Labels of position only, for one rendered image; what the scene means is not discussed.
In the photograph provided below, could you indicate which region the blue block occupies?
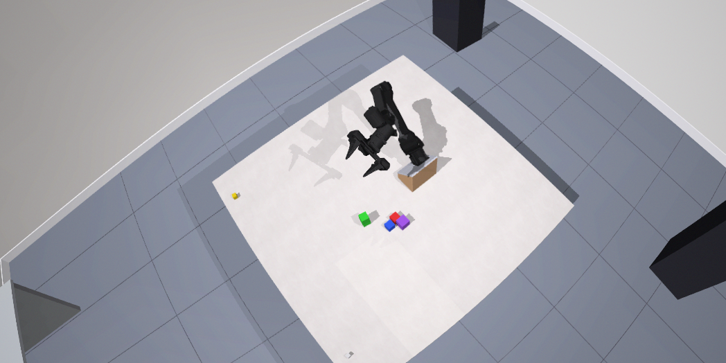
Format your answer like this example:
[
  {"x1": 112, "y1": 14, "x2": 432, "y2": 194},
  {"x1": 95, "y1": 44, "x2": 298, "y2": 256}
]
[{"x1": 384, "y1": 220, "x2": 396, "y2": 232}]

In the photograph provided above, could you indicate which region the purple block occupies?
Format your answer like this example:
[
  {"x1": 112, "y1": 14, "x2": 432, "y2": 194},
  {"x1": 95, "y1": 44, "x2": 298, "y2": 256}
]
[{"x1": 396, "y1": 215, "x2": 410, "y2": 230}]

